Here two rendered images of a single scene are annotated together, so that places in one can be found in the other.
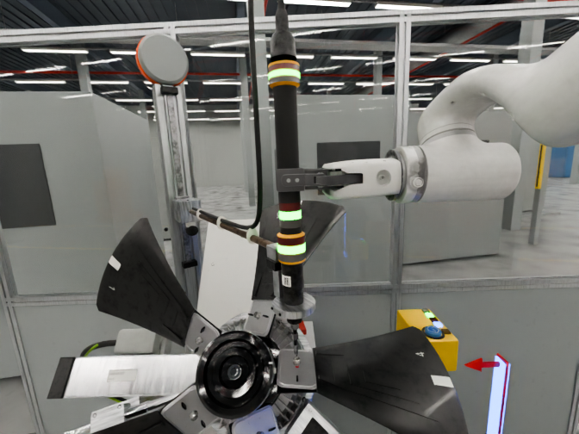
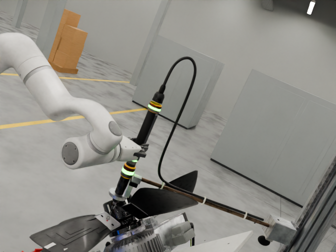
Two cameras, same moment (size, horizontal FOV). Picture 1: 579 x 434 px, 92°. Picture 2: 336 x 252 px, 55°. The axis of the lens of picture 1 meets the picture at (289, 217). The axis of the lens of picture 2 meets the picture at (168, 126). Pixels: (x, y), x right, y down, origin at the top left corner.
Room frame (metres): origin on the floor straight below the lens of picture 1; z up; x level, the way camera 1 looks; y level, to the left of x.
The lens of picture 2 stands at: (0.93, -0.93, 1.86)
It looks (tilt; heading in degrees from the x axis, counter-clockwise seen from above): 13 degrees down; 115
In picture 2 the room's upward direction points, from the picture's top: 24 degrees clockwise
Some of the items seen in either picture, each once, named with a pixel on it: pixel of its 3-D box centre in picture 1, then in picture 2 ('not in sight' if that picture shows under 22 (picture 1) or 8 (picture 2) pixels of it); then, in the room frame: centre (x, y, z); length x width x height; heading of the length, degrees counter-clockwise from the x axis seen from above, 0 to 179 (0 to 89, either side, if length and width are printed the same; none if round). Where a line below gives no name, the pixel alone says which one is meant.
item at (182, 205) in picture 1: (186, 209); (280, 229); (0.94, 0.35, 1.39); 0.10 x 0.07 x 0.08; 34
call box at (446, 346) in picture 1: (424, 339); not in sight; (0.71, -0.37, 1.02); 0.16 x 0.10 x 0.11; 179
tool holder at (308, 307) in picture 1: (289, 277); (125, 184); (0.43, 0.00, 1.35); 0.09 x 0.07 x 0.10; 34
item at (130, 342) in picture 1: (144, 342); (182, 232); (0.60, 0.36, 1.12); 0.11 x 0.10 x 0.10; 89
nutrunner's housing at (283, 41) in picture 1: (289, 182); (138, 145); (0.42, 0.00, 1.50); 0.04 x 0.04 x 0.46
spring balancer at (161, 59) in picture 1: (163, 61); not in sight; (1.02, 0.40, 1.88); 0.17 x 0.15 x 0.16; 89
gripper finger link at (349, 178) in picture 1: (341, 178); not in sight; (0.38, -0.07, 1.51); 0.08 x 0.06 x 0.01; 149
